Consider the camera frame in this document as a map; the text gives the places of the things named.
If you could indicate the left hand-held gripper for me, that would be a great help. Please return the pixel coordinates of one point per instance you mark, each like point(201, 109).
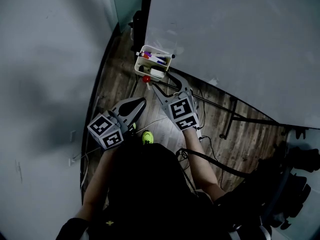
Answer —
point(110, 136)

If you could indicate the person's left forearm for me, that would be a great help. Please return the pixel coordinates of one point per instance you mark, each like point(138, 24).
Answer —
point(96, 184)

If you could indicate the person's right forearm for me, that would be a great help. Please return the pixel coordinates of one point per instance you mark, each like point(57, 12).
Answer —
point(202, 169)

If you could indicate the white board eraser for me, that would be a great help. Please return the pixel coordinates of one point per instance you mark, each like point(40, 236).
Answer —
point(157, 72)

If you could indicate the white marker with black caps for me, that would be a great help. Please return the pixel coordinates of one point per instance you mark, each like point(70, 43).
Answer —
point(160, 55)

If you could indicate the person's black shirt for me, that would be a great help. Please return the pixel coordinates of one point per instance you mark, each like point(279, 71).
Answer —
point(145, 196)

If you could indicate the white wall plug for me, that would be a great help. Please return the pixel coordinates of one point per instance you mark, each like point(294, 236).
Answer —
point(71, 162)

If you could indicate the red marker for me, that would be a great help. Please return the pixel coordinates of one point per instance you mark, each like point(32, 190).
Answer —
point(143, 55)

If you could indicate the whiteboard on black stand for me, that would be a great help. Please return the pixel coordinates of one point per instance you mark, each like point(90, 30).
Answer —
point(237, 34)

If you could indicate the red round magnet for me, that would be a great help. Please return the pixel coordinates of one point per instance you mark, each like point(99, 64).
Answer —
point(146, 79)

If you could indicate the white power strip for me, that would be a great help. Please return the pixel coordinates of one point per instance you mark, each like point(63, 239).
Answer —
point(200, 134)

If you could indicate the person's left neon shoe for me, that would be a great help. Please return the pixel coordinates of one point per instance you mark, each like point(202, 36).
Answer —
point(133, 127)

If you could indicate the white plastic storage tray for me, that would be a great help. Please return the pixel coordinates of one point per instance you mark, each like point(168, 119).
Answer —
point(137, 66)

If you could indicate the frosted glass door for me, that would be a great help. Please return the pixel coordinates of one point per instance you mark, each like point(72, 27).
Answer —
point(127, 4)

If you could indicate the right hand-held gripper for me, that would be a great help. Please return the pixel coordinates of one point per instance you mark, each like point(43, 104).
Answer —
point(182, 111)

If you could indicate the small black magnet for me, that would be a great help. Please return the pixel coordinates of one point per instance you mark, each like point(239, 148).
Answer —
point(141, 68)

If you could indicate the black equipment bag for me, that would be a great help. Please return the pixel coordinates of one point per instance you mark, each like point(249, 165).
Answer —
point(250, 201)

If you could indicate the blue marker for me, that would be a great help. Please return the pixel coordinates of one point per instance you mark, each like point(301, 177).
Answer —
point(161, 61)

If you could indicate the person's right neon shoe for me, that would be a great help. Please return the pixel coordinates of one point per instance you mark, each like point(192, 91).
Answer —
point(147, 137)

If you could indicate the person's neon shoe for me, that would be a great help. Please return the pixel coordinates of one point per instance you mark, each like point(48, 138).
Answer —
point(147, 137)
point(133, 127)

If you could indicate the white wall socket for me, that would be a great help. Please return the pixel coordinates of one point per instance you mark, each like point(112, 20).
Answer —
point(73, 136)

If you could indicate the black office chair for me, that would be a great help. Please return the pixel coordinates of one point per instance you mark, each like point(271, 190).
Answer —
point(300, 159)

